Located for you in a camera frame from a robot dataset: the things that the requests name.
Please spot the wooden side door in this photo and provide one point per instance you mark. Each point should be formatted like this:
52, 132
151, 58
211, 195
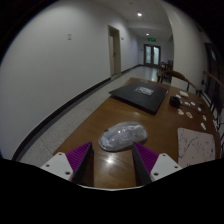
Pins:
115, 51

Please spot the black flat laptop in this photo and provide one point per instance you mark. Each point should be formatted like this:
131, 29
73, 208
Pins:
140, 96

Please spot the small white red sticker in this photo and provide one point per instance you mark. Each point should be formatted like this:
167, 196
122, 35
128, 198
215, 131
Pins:
204, 117

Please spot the small black box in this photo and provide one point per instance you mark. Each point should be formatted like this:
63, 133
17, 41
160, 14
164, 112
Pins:
174, 101

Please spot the round ceiling light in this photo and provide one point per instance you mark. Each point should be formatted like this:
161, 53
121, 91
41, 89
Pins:
139, 14
147, 34

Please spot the green exit sign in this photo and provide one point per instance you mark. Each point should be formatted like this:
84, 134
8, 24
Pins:
151, 39

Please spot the white marble-print mouse pad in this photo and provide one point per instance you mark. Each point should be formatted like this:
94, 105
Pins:
195, 146

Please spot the glass double door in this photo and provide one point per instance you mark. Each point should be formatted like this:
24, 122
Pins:
152, 55

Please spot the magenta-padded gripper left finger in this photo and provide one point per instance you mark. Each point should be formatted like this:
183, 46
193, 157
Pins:
60, 164

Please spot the small tan sticker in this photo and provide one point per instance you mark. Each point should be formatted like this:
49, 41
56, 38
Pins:
180, 112

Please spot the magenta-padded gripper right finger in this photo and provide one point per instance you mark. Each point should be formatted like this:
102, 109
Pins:
164, 165

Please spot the wooden chair with curved backrest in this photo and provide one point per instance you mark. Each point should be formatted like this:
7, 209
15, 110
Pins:
178, 75
165, 66

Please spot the white flat card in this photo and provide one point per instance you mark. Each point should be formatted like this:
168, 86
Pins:
183, 93

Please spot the small white orange sticker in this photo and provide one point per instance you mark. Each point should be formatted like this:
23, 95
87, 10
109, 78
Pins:
189, 114

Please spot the black railing with wooden handrail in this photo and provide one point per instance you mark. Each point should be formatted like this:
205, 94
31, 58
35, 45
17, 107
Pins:
215, 80

